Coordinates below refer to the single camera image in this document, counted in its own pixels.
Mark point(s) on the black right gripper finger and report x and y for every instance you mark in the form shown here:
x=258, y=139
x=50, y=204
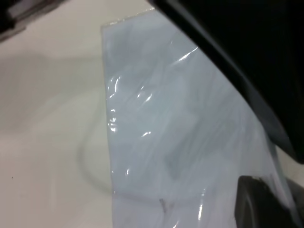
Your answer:
x=259, y=206
x=256, y=47

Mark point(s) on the clear zip bag green strip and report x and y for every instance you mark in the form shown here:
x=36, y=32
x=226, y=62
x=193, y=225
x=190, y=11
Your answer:
x=166, y=130

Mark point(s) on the grey metal rail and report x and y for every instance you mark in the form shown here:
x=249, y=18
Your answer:
x=16, y=19

